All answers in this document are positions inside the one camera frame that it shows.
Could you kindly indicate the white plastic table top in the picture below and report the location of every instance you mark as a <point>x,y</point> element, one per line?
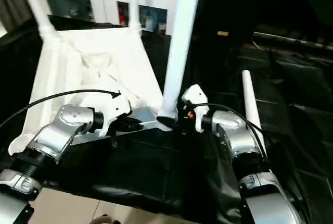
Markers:
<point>91,65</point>

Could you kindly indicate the white plastic table leg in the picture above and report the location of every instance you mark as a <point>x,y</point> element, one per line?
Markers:
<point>184,26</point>
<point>251,101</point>
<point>39,7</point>
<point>134,5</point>

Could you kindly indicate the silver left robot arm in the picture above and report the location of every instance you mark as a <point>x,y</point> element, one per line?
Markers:
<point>57,130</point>

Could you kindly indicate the dark left robot foot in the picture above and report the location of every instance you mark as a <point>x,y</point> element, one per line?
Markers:
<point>105,220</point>

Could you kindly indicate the black mat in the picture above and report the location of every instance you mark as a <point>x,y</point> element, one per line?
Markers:
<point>286,91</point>

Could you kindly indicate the dark metal rod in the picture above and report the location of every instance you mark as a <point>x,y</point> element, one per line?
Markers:
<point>286,40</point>

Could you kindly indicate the grey curtain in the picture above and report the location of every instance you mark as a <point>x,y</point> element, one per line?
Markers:
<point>14,0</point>

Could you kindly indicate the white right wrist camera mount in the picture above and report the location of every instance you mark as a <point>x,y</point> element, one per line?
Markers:
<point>196,93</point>

